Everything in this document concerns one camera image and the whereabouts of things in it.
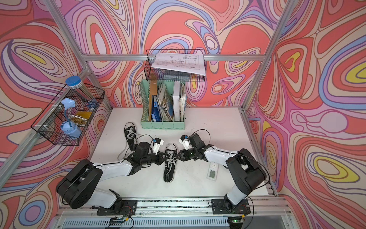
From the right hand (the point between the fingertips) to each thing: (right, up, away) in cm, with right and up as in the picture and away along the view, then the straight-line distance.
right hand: (179, 160), depth 87 cm
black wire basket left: (-57, +24, -17) cm, 64 cm away
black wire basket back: (-19, +58, +15) cm, 63 cm away
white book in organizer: (-2, +36, +8) cm, 37 cm away
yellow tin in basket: (-49, +26, -17) cm, 58 cm away
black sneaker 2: (-34, +14, +11) cm, 39 cm away
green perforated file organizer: (-11, +36, +6) cm, 38 cm away
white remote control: (+20, -6, -3) cm, 21 cm away
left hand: (-6, +3, -2) cm, 6 cm away
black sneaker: (-5, -1, -3) cm, 6 cm away
